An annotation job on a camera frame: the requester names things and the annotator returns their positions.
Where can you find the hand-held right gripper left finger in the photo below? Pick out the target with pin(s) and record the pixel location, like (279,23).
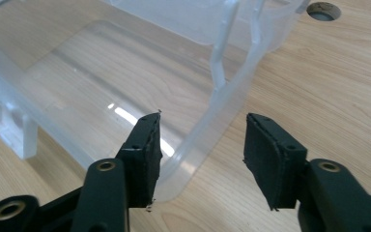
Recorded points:
(143,161)

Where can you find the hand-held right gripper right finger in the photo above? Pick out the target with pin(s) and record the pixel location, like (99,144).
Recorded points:
(272,161)

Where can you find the clear plastic storage box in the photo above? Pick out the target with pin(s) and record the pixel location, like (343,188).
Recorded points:
(109,71)

